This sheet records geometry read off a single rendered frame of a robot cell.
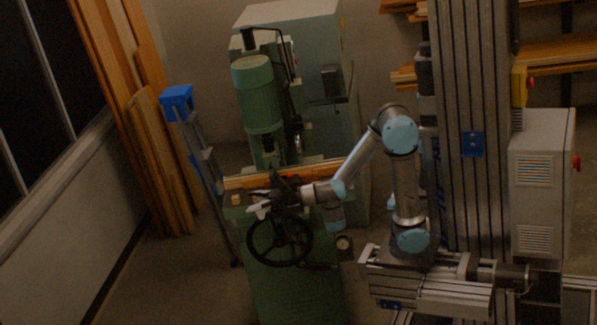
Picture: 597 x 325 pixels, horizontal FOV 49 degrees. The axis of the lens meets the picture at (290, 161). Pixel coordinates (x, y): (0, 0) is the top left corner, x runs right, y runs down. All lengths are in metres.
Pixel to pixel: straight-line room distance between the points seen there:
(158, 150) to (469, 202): 2.34
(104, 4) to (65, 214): 1.38
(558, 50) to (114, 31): 3.00
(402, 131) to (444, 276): 0.69
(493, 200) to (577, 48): 2.53
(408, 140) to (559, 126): 0.63
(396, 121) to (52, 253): 2.23
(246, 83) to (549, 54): 2.67
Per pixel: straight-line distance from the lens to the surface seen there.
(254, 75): 2.79
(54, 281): 3.83
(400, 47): 5.27
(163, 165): 4.41
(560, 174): 2.48
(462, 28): 2.34
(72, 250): 3.98
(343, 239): 3.01
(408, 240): 2.40
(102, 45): 4.24
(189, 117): 3.83
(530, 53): 4.95
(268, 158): 2.99
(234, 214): 3.01
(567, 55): 4.94
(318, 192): 2.29
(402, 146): 2.20
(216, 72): 5.52
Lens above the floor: 2.40
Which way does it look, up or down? 27 degrees down
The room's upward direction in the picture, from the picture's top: 12 degrees counter-clockwise
